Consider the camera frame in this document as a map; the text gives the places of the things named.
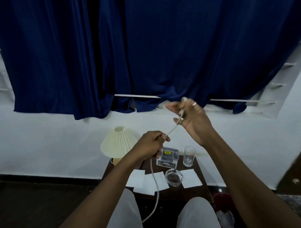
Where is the dark blue curtain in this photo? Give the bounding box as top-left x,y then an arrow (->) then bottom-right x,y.
99,0 -> 301,114
0,0 -> 113,120

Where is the dark wooden side table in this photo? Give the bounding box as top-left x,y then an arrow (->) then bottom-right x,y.
101,154 -> 215,228

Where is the person's left forearm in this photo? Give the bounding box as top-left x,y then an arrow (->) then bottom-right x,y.
59,150 -> 143,228

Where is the person's right forearm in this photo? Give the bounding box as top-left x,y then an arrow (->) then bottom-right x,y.
195,130 -> 301,228

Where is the red bin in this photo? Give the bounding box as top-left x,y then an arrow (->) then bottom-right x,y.
213,193 -> 232,212

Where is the clear drinking glass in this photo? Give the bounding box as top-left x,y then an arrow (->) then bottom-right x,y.
183,146 -> 196,168

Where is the person's left leg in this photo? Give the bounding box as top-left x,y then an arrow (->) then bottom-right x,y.
107,188 -> 144,228

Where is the clear glass ashtray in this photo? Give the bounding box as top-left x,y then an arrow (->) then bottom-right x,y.
165,168 -> 183,187

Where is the person's left hand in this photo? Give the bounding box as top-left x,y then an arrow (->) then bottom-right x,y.
131,130 -> 171,165

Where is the person's right leg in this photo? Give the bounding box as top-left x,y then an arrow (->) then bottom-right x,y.
176,197 -> 222,228

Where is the white plastic bag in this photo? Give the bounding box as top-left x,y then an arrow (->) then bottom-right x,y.
215,210 -> 236,228

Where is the person's right hand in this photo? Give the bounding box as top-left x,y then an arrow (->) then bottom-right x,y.
165,97 -> 215,146

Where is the person's leg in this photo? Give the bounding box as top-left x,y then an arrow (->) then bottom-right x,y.
176,197 -> 222,228
107,188 -> 144,228

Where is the cream pleated shade table lamp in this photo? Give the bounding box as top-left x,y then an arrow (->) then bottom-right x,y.
100,126 -> 139,168

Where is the white window sill bar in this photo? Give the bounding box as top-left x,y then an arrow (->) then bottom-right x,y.
114,94 -> 163,99

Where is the white paper sheet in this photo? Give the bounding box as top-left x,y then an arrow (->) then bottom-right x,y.
180,169 -> 203,189
125,169 -> 146,188
133,171 -> 170,196

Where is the small white packaged box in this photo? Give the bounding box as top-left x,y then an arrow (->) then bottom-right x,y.
156,147 -> 180,168

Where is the white cable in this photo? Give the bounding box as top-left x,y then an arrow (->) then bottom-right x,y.
141,97 -> 188,223

